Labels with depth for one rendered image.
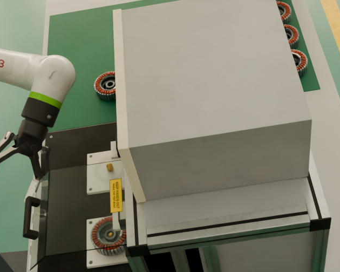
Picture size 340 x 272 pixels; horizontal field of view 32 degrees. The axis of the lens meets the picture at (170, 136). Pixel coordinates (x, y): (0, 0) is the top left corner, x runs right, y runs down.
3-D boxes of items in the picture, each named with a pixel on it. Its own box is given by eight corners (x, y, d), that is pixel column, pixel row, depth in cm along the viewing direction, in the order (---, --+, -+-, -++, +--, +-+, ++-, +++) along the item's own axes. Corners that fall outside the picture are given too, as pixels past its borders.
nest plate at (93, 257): (87, 269, 166) (86, 266, 165) (87, 222, 175) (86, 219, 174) (141, 260, 165) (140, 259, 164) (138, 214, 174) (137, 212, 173)
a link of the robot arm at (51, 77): (56, 48, 158) (88, 66, 165) (34, 47, 167) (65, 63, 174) (36, 97, 156) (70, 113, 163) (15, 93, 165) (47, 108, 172)
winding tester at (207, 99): (136, 203, 135) (117, 149, 120) (129, 68, 163) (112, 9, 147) (308, 177, 133) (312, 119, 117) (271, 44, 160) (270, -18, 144)
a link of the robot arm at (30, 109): (41, 99, 157) (68, 111, 163) (18, 94, 165) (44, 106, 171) (33, 121, 156) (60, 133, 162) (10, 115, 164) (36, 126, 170)
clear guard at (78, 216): (28, 270, 141) (20, 259, 137) (34, 187, 156) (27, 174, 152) (164, 251, 139) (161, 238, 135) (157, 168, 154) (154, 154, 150)
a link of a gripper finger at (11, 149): (30, 146, 161) (28, 141, 160) (-5, 167, 154) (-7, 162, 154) (22, 143, 163) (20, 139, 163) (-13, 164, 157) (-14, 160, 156)
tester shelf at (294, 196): (130, 257, 132) (126, 247, 129) (121, 47, 175) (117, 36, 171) (330, 229, 130) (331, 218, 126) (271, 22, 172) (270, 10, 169)
